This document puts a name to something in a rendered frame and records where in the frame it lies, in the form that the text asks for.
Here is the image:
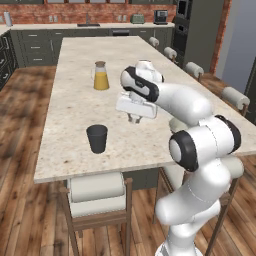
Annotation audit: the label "white paper towel roll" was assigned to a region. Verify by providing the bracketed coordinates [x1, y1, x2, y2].
[3, 11, 14, 28]

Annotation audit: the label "dark fridge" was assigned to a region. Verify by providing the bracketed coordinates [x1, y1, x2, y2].
[244, 55, 256, 125]

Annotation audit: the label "dark wall cupboards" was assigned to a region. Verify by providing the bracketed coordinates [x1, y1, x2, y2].
[0, 0, 178, 6]

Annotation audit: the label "sink with tap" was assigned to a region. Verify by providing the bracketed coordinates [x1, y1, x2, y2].
[76, 11, 101, 28]

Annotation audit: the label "glass jug of orange juice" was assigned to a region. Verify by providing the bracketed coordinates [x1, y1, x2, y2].
[90, 60, 111, 92]

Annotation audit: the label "dark green base cupboards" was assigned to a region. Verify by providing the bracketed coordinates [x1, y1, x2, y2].
[0, 27, 174, 91]

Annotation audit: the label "dishwasher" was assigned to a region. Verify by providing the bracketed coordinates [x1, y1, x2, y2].
[111, 28, 131, 37]

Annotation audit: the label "dark green island base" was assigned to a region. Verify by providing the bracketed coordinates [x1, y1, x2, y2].
[122, 167, 161, 191]

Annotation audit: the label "green toaster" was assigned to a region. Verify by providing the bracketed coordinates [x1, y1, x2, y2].
[130, 13, 146, 25]

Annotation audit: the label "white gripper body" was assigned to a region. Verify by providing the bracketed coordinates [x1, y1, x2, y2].
[115, 92, 159, 120]

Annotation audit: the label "wooden chair with cream cushion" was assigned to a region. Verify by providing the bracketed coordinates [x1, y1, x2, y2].
[152, 155, 245, 256]
[184, 61, 205, 83]
[220, 86, 251, 117]
[148, 36, 161, 48]
[59, 171, 134, 256]
[162, 46, 179, 63]

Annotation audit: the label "black coffee machine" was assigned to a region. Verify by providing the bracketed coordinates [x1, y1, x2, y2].
[153, 9, 169, 26]

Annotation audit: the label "black cup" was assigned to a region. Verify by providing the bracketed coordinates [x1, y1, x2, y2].
[85, 124, 109, 155]

